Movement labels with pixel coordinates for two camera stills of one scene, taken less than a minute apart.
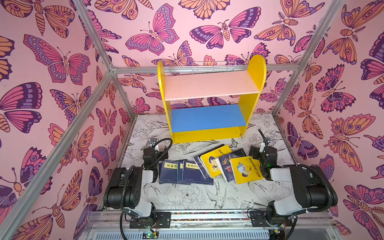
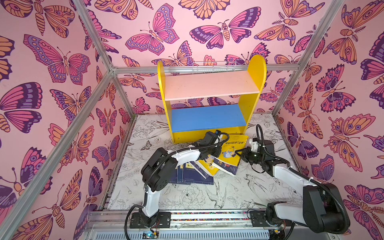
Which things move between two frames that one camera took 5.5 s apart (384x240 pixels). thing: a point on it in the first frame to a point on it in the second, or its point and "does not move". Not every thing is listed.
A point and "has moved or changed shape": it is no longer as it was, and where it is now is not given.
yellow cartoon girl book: (246, 169) to (233, 143)
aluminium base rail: (114, 225) does not move
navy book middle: (180, 170) does not move
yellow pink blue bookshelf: (207, 106) does not move
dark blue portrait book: (225, 163) has moved or changed shape
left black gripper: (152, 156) to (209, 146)
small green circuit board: (150, 235) does not move
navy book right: (191, 174) does not move
